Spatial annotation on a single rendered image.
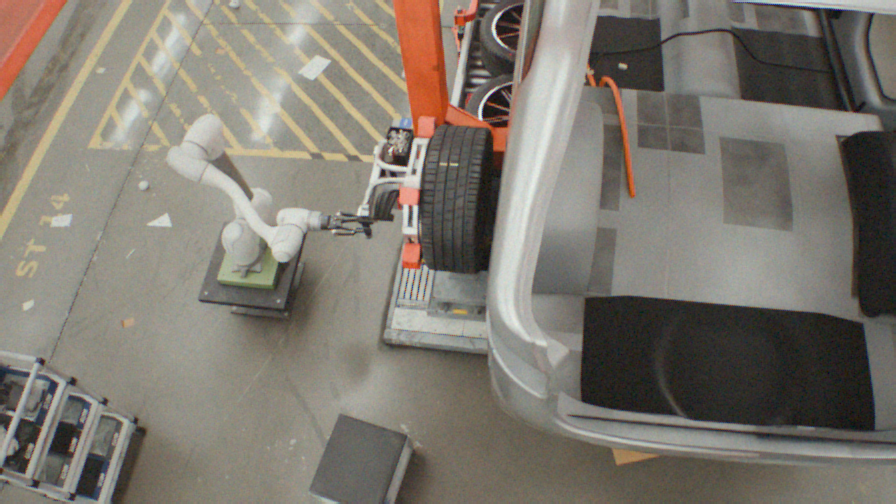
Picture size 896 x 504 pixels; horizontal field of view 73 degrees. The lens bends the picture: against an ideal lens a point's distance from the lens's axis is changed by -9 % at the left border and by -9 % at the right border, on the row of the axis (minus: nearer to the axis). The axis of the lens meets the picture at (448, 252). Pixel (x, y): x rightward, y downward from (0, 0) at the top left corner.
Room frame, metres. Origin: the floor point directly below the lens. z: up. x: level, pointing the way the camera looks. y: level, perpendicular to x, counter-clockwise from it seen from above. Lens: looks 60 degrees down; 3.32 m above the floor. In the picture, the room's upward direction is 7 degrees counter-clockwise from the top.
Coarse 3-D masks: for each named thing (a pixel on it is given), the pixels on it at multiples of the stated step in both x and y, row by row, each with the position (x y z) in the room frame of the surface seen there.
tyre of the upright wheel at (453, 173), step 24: (432, 144) 1.79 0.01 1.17; (456, 144) 1.77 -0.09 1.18; (480, 144) 1.76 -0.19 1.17; (432, 168) 1.67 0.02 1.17; (456, 168) 1.65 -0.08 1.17; (480, 168) 1.63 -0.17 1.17; (432, 192) 1.57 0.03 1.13; (456, 192) 1.56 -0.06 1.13; (480, 192) 1.56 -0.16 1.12; (432, 216) 1.50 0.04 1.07; (456, 216) 1.48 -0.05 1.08; (432, 240) 1.45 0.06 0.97; (456, 240) 1.42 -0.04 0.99; (432, 264) 1.42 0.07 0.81; (456, 264) 1.39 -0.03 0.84; (480, 264) 1.47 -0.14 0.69
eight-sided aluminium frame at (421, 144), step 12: (420, 144) 1.84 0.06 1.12; (420, 156) 1.78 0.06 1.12; (408, 168) 1.72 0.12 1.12; (420, 168) 1.71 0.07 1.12; (408, 180) 1.66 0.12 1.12; (420, 180) 1.66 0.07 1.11; (408, 216) 1.56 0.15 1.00; (408, 228) 1.52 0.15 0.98; (420, 228) 1.74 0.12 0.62; (408, 240) 1.50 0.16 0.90; (420, 240) 1.53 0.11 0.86
